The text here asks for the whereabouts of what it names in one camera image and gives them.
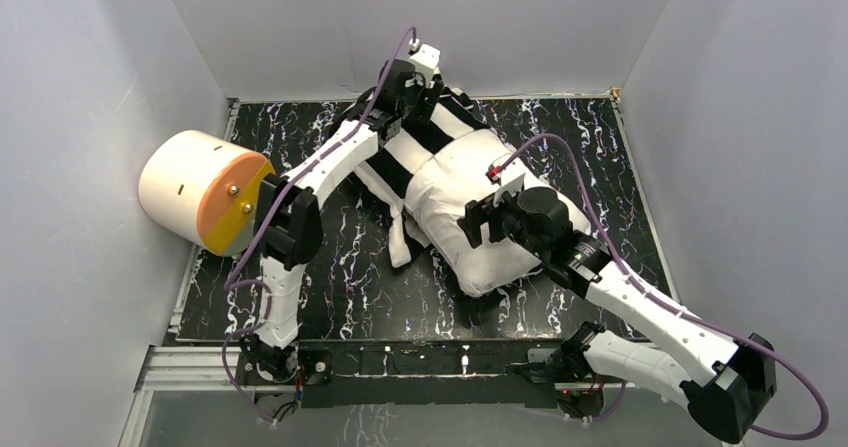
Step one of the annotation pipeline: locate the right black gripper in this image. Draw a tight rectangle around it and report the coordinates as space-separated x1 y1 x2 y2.
456 184 548 261

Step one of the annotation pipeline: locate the white pillow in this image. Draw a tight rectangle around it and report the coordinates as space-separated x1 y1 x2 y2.
403 130 550 298

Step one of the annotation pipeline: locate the black white striped pillowcase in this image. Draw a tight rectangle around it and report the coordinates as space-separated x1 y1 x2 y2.
354 87 503 268

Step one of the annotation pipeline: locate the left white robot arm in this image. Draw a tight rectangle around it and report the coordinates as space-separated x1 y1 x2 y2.
239 55 444 383

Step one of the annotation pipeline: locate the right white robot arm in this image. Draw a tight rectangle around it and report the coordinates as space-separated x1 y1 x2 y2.
458 187 777 443

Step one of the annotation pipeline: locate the white orange cylinder roll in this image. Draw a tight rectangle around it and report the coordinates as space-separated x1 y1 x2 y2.
138 130 275 257

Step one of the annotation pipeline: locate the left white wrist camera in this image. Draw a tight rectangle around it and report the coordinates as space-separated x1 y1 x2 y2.
408 39 441 78

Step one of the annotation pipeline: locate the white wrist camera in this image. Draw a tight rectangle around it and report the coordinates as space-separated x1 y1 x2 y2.
487 164 525 207
408 39 441 78

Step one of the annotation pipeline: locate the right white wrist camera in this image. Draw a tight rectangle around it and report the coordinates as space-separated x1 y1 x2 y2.
487 164 525 207

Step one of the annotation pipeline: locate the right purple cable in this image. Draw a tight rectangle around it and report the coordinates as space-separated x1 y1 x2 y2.
487 132 830 440

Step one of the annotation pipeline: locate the purple cable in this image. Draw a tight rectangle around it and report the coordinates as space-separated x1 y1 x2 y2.
487 132 830 440
218 25 423 393

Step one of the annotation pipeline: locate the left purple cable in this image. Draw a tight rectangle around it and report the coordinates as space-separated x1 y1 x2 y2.
218 25 423 393

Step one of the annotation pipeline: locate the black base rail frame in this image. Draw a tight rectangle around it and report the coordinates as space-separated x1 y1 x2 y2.
235 336 621 419

